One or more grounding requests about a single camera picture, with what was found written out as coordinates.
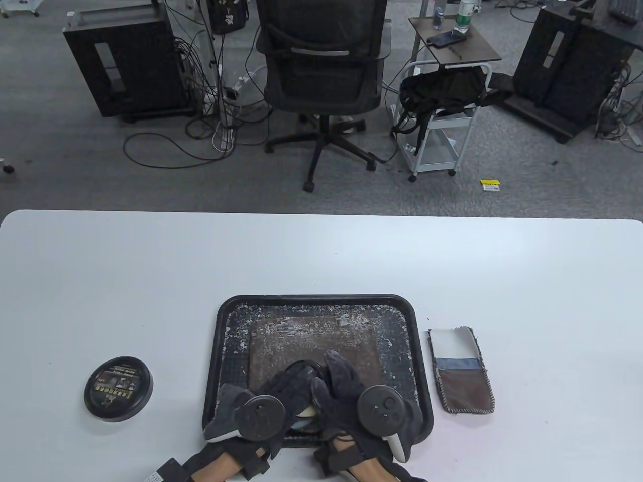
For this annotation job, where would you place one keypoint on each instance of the white power strip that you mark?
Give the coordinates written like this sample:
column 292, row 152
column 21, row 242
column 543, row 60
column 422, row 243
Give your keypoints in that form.
column 224, row 136

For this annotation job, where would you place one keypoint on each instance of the black pouch white print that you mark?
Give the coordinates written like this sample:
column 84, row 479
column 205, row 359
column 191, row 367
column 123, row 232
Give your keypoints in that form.
column 226, row 15

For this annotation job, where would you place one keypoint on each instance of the black mesh office chair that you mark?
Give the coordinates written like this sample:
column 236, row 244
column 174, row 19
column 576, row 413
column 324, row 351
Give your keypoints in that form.
column 321, row 65

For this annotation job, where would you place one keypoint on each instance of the person's left forearm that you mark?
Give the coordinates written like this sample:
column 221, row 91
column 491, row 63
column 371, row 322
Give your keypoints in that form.
column 216, row 467

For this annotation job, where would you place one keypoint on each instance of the black smartphone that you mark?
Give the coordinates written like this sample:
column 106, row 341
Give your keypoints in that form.
column 444, row 39

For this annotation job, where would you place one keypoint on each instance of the yellow black sticker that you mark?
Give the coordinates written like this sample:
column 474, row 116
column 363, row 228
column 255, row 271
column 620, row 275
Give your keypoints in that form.
column 490, row 185

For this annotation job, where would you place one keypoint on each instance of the black white hand controller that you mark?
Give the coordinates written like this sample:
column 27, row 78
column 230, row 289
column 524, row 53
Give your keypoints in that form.
column 382, row 409
column 258, row 416

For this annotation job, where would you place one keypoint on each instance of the person's right hand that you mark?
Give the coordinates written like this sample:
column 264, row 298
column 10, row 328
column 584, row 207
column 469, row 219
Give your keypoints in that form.
column 341, row 374

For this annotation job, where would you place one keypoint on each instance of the white grey cloth swatch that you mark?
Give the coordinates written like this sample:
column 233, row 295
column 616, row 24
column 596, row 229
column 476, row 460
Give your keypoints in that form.
column 452, row 341

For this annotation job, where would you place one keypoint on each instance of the black backpack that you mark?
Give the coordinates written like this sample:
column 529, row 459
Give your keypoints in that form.
column 442, row 88

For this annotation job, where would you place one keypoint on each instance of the small clear bottle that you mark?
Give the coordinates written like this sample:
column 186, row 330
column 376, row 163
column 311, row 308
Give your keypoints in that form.
column 438, row 17

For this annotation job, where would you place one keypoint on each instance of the person's left hand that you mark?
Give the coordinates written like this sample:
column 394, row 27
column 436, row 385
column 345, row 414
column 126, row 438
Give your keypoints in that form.
column 286, row 386

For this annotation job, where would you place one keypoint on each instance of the clear bottle green label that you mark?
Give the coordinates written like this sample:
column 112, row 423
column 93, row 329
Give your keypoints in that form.
column 464, row 17

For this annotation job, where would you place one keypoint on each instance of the black leather care cream tin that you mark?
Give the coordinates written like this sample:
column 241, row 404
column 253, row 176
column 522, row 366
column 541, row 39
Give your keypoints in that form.
column 315, row 368

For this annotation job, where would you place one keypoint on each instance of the black plastic tray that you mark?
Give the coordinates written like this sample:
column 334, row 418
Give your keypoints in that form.
column 231, row 351

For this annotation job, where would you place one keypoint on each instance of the black round labelled tin lid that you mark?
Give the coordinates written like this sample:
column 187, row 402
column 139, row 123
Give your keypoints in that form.
column 118, row 389

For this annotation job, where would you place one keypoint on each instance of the person's right forearm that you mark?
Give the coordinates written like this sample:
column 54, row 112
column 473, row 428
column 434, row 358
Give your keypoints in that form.
column 369, row 469

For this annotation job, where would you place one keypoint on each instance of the white desk leg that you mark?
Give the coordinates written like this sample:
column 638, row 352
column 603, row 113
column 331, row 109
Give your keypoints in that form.
column 213, row 60

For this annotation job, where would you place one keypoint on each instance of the black wrist camera unit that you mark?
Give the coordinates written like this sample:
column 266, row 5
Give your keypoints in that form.
column 166, row 472

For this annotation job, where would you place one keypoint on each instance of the black caster wheel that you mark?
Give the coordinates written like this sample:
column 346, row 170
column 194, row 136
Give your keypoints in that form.
column 7, row 168

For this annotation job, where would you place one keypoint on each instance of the white wheeled base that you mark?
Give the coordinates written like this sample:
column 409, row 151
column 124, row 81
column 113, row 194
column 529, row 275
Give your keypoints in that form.
column 20, row 6

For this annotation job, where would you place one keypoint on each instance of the brown leather bag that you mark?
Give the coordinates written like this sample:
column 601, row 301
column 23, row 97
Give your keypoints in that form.
column 311, row 336

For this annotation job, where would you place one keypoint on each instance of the brown side table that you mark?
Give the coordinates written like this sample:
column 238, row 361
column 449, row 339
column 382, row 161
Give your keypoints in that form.
column 472, row 47

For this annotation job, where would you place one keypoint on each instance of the black wheeled cabinet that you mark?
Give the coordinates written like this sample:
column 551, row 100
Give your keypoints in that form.
column 135, row 65
column 567, row 65

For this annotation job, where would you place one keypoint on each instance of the white rolling cart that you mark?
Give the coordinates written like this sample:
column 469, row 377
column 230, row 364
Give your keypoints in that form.
column 442, row 150

